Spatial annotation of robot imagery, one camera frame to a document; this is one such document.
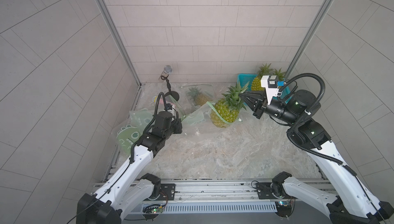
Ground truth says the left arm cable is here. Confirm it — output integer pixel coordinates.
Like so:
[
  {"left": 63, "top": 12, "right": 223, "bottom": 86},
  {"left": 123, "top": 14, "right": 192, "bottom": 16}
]
[{"left": 129, "top": 92, "right": 185, "bottom": 164}]

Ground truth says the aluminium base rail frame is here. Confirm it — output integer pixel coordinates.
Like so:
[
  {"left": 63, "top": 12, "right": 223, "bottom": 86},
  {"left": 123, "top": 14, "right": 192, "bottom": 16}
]
[{"left": 129, "top": 179, "right": 336, "bottom": 221}]

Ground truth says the aluminium corner post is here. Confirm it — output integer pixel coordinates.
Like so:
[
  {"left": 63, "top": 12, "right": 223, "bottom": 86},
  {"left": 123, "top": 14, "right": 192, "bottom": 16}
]
[
  {"left": 85, "top": 0, "right": 142, "bottom": 86},
  {"left": 285, "top": 0, "right": 334, "bottom": 79}
]

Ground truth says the green pineapple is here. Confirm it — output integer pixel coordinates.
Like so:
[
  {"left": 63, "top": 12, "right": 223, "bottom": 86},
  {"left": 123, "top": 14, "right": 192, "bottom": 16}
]
[
  {"left": 186, "top": 87, "right": 211, "bottom": 106},
  {"left": 210, "top": 81, "right": 248, "bottom": 128}
]

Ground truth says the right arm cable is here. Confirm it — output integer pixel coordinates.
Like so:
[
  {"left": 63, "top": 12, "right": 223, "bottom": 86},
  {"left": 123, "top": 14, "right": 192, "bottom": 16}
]
[{"left": 278, "top": 72, "right": 388, "bottom": 224}]

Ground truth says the circuit board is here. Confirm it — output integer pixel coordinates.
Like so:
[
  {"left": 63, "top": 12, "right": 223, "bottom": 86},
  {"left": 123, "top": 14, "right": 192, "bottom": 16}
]
[
  {"left": 142, "top": 204, "right": 165, "bottom": 216},
  {"left": 275, "top": 201, "right": 293, "bottom": 219}
]

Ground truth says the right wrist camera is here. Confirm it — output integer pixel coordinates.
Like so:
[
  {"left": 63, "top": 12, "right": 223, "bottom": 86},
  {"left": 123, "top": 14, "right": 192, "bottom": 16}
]
[{"left": 261, "top": 75, "right": 284, "bottom": 105}]

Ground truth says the zip-top bag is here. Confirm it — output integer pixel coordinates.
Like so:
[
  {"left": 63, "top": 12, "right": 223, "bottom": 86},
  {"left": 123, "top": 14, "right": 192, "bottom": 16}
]
[
  {"left": 182, "top": 101, "right": 244, "bottom": 134},
  {"left": 125, "top": 95, "right": 186, "bottom": 132},
  {"left": 117, "top": 124, "right": 142, "bottom": 156},
  {"left": 181, "top": 84, "right": 215, "bottom": 109}
]

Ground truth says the black microphone stand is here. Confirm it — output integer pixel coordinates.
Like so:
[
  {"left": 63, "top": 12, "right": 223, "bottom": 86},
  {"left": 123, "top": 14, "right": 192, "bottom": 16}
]
[{"left": 164, "top": 77, "right": 180, "bottom": 101}]

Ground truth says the pink toy microphone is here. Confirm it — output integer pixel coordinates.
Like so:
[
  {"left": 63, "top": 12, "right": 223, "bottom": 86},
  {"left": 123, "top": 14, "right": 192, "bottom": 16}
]
[{"left": 152, "top": 96, "right": 173, "bottom": 106}]

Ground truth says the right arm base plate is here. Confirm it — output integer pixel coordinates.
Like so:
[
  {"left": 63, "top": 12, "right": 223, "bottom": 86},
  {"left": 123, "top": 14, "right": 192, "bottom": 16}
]
[{"left": 251, "top": 181, "right": 297, "bottom": 201}]

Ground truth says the left circuit board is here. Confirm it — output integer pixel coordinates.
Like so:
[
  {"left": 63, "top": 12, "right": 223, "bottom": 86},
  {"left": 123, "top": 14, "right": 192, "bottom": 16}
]
[{"left": 142, "top": 204, "right": 165, "bottom": 216}]

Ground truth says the orange pineapple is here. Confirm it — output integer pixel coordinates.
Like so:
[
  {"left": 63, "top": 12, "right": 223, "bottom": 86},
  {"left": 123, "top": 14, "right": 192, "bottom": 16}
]
[{"left": 274, "top": 69, "right": 286, "bottom": 81}]

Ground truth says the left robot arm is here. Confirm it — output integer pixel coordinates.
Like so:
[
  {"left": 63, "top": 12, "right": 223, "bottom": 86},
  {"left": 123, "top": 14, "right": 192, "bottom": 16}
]
[{"left": 74, "top": 111, "right": 182, "bottom": 224}]

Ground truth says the yellow pineapple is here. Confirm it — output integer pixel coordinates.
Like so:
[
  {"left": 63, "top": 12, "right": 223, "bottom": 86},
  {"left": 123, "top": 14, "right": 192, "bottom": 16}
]
[{"left": 251, "top": 63, "right": 273, "bottom": 91}]

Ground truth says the teal plastic basket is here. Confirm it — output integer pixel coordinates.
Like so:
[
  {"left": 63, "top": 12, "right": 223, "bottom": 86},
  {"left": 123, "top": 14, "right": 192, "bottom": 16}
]
[{"left": 238, "top": 74, "right": 290, "bottom": 99}]

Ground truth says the left aluminium corner post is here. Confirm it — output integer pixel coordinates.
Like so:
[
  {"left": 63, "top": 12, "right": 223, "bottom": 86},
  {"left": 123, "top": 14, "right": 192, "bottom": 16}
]
[{"left": 85, "top": 0, "right": 142, "bottom": 86}]

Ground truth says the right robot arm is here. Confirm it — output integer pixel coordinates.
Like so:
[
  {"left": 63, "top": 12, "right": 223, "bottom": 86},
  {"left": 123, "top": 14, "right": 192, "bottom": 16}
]
[{"left": 240, "top": 87, "right": 394, "bottom": 224}]

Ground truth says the right circuit board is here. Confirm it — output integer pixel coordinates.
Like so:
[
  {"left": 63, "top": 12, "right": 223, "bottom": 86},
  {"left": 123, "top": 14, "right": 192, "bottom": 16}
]
[{"left": 275, "top": 201, "right": 293, "bottom": 219}]

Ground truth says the right aluminium corner post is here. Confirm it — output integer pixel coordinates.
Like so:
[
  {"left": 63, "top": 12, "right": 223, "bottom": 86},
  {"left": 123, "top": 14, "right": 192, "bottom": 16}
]
[{"left": 285, "top": 0, "right": 334, "bottom": 79}]

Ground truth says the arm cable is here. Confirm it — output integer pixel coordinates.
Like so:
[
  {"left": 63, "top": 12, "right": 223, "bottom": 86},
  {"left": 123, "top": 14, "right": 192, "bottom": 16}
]
[
  {"left": 129, "top": 92, "right": 185, "bottom": 164},
  {"left": 278, "top": 72, "right": 388, "bottom": 224}
]

